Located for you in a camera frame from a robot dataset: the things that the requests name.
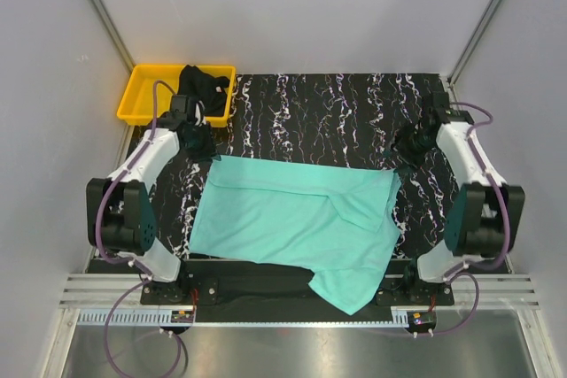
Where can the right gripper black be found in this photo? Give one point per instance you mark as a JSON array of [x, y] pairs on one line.
[[399, 145]]

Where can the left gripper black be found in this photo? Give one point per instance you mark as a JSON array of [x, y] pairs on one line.
[[209, 151]]

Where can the teal t shirt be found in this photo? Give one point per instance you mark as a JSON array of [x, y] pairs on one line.
[[333, 221]]

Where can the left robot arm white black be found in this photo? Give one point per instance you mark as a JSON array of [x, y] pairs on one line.
[[121, 222]]

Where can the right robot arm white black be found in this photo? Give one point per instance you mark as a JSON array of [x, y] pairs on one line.
[[481, 226]]

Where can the black marble pattern mat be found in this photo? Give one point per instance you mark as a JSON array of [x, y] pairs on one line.
[[347, 120]]

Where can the black t shirt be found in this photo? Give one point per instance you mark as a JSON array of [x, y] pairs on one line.
[[210, 90]]

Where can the yellow plastic bin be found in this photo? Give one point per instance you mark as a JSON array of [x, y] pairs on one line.
[[136, 105]]

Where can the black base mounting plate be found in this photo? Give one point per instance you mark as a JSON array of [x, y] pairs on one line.
[[229, 291]]

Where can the left small circuit board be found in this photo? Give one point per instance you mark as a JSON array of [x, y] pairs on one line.
[[182, 316]]

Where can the small circuit board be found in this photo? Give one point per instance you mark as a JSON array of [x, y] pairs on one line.
[[422, 322], [182, 316]]

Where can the right small circuit board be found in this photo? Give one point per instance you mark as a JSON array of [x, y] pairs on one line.
[[422, 322]]

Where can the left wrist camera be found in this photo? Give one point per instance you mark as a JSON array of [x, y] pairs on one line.
[[186, 105]]

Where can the aluminium frame rail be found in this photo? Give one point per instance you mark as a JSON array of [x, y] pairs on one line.
[[496, 291]]

